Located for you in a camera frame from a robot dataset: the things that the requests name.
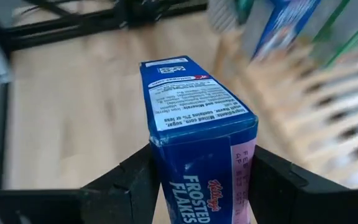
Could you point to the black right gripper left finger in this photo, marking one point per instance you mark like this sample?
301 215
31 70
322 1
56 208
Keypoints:
129 193

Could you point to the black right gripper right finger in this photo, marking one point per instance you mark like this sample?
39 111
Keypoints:
275 193

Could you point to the wooden slatted shelf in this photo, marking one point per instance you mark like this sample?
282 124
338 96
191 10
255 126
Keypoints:
291 93

